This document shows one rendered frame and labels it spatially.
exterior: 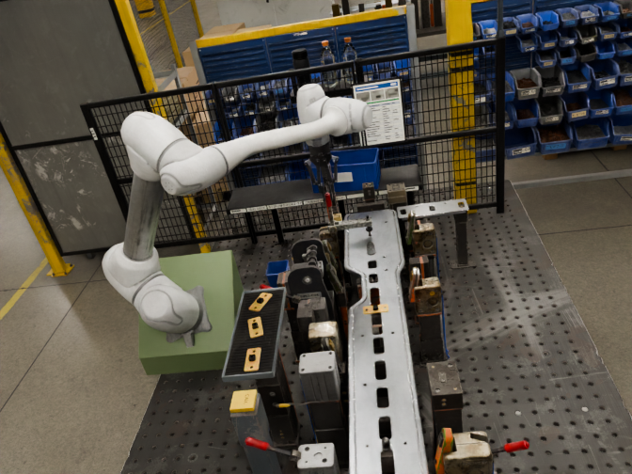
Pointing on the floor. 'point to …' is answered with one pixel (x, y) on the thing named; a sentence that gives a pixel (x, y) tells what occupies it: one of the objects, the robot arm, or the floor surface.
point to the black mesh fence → (332, 143)
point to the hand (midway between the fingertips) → (326, 192)
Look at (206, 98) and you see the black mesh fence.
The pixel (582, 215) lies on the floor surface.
